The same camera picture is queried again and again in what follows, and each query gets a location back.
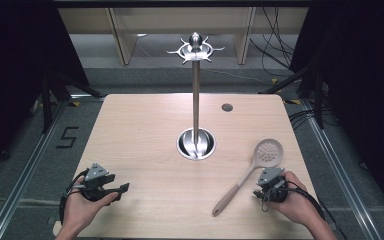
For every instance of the black curtain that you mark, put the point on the black curtain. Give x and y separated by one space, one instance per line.
16 66
363 83

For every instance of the metal floor rail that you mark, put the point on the metal floor rail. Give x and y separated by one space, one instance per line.
340 173
23 173

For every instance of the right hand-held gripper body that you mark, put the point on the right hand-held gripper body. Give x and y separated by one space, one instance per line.
273 186

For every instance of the pink slotted spoon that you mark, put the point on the pink slotted spoon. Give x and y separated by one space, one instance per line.
268 153

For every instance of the beige wooden shelf unit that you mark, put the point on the beige wooden shelf unit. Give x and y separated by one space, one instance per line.
180 20

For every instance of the person's right hand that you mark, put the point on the person's right hand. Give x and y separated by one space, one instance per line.
296 203

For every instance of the person's left hand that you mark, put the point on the person's left hand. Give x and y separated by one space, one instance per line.
80 210

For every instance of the black metal tripod stand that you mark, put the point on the black metal tripod stand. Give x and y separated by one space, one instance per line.
318 96
48 100

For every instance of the black tape floor mark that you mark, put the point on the black tape floor mark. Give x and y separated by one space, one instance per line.
67 137

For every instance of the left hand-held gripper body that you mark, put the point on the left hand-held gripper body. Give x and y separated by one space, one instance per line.
95 186

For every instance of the metal utensil hanging stand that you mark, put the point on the metal utensil hanging stand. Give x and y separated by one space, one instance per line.
196 100

